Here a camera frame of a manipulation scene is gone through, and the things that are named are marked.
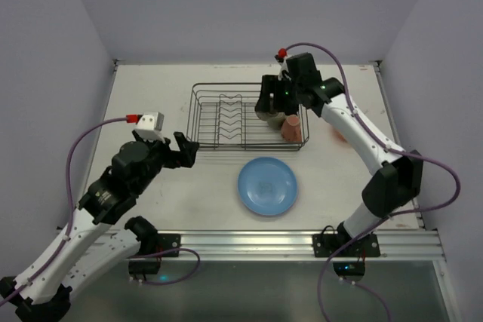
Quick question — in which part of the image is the pink cup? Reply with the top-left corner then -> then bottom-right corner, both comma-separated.
281,115 -> 302,143

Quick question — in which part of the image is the orange white bowl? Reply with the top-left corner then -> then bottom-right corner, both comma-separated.
332,127 -> 347,143

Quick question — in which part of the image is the blue plate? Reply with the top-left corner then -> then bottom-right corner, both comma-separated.
236,157 -> 298,217

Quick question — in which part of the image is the speckled grey cup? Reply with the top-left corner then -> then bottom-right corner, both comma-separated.
255,107 -> 278,121

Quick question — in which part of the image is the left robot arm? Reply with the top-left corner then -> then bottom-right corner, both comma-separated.
1,132 -> 199,321

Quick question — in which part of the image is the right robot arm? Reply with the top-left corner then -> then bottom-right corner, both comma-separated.
254,48 -> 423,247

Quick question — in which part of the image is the grey-green cup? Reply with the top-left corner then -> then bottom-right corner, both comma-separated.
266,112 -> 286,130

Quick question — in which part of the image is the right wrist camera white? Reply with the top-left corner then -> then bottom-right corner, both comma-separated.
275,48 -> 291,81

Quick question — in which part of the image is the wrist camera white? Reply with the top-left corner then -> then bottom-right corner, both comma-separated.
275,48 -> 291,81
134,112 -> 165,142

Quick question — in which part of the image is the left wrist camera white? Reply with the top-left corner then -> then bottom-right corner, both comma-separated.
134,112 -> 165,142

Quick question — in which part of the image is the black wire dish rack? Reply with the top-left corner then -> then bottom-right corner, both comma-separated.
186,82 -> 309,151

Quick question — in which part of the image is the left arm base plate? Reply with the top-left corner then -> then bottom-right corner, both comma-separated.
135,233 -> 181,258

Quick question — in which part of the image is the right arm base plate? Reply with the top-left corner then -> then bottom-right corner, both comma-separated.
312,223 -> 381,258

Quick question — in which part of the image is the aluminium rail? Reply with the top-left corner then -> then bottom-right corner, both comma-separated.
158,229 -> 445,262

